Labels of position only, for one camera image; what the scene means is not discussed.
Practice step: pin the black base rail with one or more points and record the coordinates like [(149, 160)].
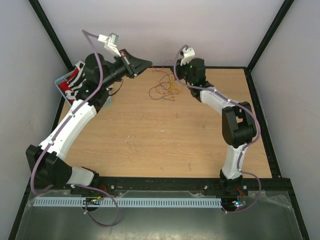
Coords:
[(208, 186)]

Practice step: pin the green circuit board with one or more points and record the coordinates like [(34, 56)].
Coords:
[(92, 201), (239, 203)]

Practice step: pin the black aluminium frame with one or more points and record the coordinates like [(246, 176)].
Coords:
[(167, 141)]

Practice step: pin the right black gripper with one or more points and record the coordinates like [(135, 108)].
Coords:
[(179, 68)]

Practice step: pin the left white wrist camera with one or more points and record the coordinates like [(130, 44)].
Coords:
[(110, 43)]

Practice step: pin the light blue slotted cable duct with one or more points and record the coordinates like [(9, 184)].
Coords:
[(131, 202)]

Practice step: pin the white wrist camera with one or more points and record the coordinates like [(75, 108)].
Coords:
[(188, 54), (110, 43)]

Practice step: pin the zebra striped cloth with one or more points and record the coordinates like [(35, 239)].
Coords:
[(77, 80)]

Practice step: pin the right green circuit board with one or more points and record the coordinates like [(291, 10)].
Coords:
[(239, 203)]

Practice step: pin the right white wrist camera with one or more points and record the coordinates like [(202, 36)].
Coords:
[(188, 54)]

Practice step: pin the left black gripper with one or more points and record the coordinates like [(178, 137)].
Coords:
[(134, 66)]

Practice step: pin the left green circuit board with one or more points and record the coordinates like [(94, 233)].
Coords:
[(92, 201)]

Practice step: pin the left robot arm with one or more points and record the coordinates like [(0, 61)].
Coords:
[(97, 75)]

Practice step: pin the red cloth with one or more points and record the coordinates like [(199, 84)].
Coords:
[(67, 86)]

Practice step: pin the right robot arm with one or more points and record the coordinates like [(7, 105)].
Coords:
[(238, 124)]

